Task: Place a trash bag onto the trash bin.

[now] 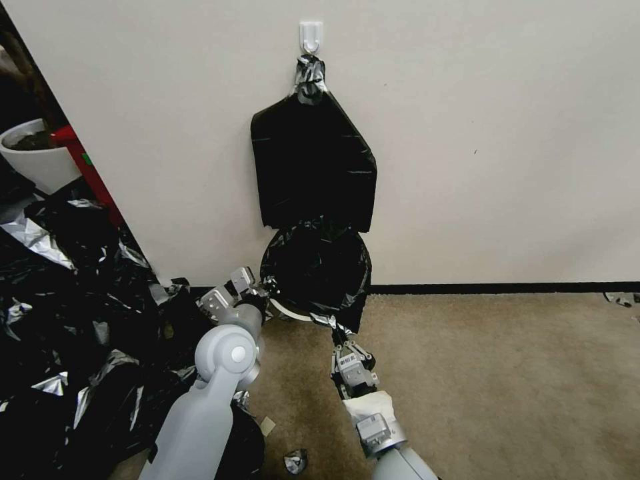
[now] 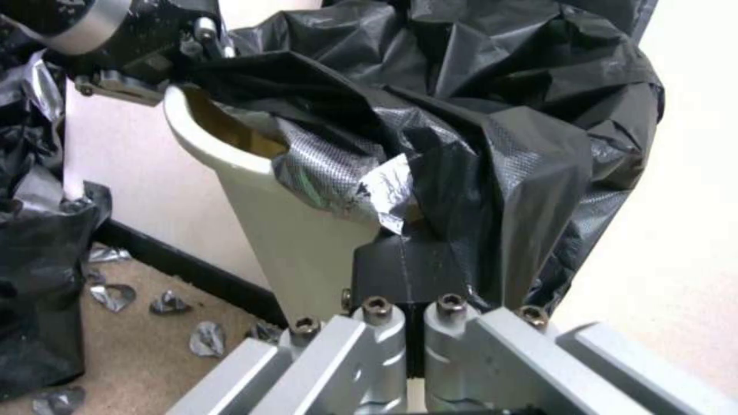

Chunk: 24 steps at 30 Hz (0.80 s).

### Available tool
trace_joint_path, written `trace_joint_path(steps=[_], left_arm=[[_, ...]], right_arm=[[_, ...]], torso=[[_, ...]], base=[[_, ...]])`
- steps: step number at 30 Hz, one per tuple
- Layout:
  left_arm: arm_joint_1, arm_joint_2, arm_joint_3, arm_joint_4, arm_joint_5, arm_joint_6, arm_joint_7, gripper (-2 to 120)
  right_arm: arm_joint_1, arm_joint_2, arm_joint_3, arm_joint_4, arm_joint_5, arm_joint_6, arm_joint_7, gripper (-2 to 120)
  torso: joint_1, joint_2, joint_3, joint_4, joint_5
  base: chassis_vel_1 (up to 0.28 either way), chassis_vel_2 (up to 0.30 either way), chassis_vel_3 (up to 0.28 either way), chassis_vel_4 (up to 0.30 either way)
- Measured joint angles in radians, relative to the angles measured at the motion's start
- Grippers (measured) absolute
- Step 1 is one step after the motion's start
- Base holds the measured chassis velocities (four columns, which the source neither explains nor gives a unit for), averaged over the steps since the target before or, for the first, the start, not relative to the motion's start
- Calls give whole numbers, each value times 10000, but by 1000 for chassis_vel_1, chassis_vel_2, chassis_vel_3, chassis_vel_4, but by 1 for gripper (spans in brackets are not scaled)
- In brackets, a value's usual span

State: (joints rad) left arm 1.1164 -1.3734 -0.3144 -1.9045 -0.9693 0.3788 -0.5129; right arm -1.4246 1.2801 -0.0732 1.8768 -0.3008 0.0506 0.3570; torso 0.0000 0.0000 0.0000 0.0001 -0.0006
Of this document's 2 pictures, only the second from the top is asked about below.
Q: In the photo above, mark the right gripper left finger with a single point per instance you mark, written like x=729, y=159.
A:
x=340, y=363

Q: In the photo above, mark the crumpled black plastic bag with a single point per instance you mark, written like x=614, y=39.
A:
x=34, y=242

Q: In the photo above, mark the black plastic trash bag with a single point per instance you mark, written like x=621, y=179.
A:
x=496, y=108

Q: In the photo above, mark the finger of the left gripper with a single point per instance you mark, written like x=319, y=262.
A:
x=214, y=39
x=124, y=86

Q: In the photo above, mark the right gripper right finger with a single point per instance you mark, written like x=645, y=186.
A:
x=507, y=359

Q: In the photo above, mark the cream plastic trash bin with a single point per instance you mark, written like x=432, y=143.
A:
x=271, y=207

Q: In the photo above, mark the torn black bag scrap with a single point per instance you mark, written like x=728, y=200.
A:
x=106, y=255
x=60, y=402
x=264, y=332
x=170, y=302
x=112, y=296
x=206, y=339

